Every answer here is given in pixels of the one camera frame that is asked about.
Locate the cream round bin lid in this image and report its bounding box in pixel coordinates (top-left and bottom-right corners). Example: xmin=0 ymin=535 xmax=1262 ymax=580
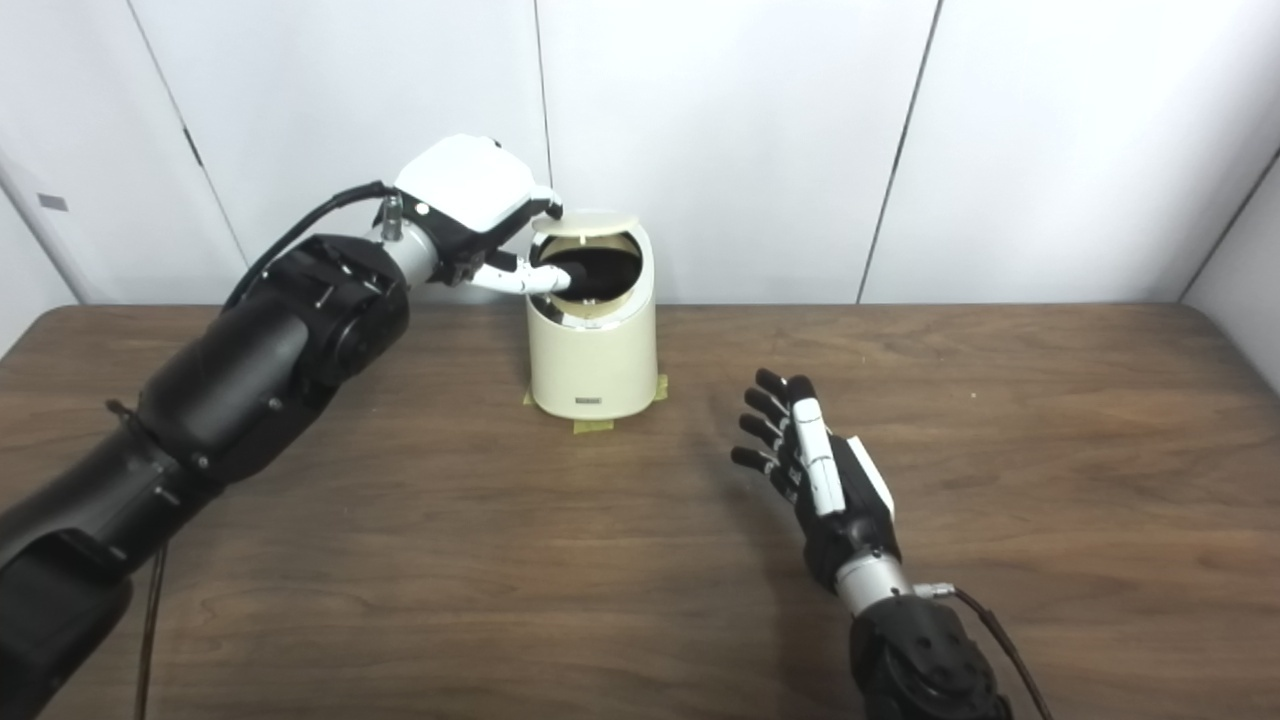
xmin=531 ymin=209 xmax=641 ymax=241

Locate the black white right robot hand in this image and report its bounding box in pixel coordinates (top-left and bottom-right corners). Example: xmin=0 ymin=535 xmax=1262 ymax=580
xmin=730 ymin=369 xmax=901 ymax=594

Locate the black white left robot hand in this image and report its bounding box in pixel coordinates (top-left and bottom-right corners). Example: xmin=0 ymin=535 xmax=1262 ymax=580
xmin=385 ymin=134 xmax=603 ymax=301

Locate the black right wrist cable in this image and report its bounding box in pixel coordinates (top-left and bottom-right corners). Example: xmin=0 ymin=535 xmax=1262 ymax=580
xmin=914 ymin=583 xmax=1053 ymax=720

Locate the cream-colored bin body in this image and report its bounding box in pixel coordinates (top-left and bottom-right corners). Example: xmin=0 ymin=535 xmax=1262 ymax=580
xmin=526 ymin=226 xmax=659 ymax=421

